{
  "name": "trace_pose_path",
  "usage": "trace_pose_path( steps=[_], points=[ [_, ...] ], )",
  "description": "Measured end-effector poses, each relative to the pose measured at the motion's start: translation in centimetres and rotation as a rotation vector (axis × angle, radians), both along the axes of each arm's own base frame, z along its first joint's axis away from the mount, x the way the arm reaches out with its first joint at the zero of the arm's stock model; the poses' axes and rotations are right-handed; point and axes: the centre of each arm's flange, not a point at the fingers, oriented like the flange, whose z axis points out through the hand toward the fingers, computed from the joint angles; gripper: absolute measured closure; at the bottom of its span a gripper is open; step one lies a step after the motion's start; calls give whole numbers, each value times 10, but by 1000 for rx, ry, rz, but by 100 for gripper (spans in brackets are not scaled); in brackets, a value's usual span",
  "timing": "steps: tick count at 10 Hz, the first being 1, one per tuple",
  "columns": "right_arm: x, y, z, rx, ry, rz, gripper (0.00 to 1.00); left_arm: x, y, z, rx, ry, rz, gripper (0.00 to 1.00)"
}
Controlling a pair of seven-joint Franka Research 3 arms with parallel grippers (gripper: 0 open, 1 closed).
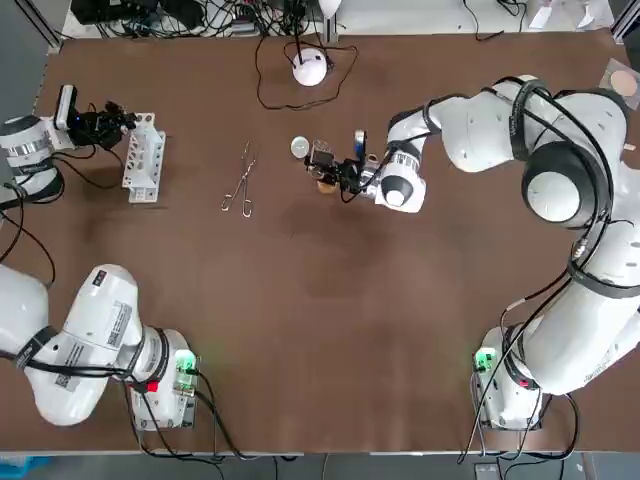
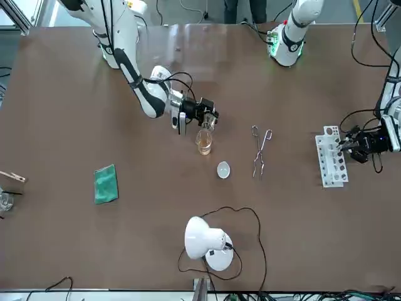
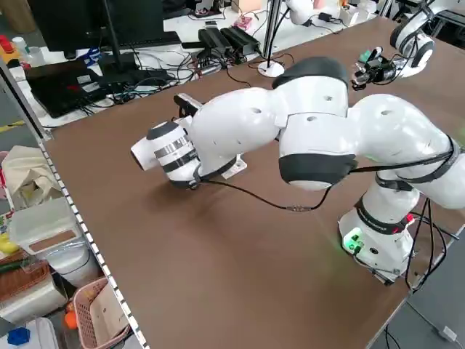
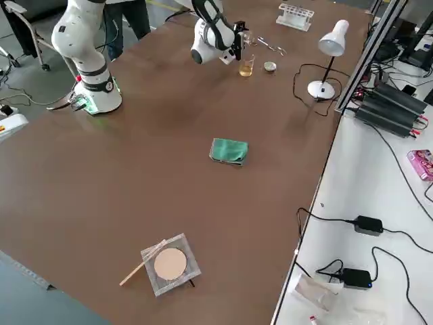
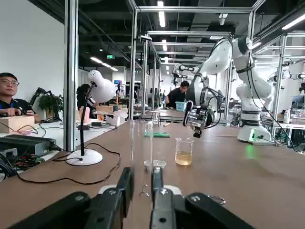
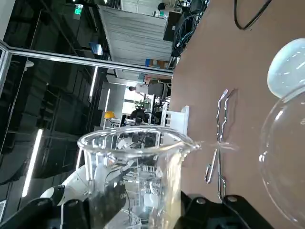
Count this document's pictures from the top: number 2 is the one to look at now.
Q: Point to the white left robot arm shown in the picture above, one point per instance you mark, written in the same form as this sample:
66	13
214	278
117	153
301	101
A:
294	40

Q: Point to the white test tube rack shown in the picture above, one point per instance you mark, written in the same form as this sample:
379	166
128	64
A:
327	175

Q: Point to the small white porcelain dish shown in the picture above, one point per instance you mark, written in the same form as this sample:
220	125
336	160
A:
224	170

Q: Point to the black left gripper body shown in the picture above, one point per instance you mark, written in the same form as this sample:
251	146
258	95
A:
374	142

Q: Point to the aluminium frame post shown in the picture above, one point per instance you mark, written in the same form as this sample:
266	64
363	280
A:
200	290

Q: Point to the small glass jar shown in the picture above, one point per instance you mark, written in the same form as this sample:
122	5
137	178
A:
6	203

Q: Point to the metal crucible tongs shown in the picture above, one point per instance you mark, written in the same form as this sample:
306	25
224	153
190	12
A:
260	153

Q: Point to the wooden test tube clamp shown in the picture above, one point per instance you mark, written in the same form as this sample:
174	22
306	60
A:
12	176

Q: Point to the person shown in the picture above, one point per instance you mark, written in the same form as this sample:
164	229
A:
244	11

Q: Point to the white desk lamp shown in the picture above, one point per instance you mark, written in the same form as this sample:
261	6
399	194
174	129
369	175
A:
203	241

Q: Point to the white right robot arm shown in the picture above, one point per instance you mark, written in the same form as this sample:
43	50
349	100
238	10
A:
122	37

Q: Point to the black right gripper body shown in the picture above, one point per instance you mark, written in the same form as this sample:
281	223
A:
191	109

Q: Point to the glass beaker with amber liquid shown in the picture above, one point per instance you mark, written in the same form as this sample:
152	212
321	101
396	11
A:
205	145

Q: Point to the small glass beaker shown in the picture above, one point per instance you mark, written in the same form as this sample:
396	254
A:
207	125

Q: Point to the folded green cloth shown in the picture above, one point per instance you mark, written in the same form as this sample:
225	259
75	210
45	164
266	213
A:
106	185

